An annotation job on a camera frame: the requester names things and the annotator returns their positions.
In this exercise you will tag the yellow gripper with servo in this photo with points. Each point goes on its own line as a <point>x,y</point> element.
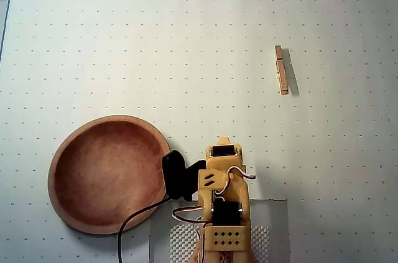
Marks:
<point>222,152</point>

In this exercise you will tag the wooden clothespin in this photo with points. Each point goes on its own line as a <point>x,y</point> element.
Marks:
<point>282,73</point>

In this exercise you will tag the tan robot base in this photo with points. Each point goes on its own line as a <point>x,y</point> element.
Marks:
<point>195,258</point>

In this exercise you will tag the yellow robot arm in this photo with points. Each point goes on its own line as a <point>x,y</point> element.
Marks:
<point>239,191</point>

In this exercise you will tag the round wooden bowl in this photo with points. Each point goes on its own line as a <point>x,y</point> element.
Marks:
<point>102,176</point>

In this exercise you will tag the white dotted mat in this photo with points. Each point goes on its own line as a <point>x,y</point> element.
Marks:
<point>186,42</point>

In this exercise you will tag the white mesh anti-slip pad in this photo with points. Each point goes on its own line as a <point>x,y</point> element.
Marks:
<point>180,238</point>

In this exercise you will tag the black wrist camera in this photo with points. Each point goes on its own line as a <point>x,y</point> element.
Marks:
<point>174,176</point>

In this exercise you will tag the gray base plate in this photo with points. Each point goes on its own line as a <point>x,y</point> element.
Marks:
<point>280,228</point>

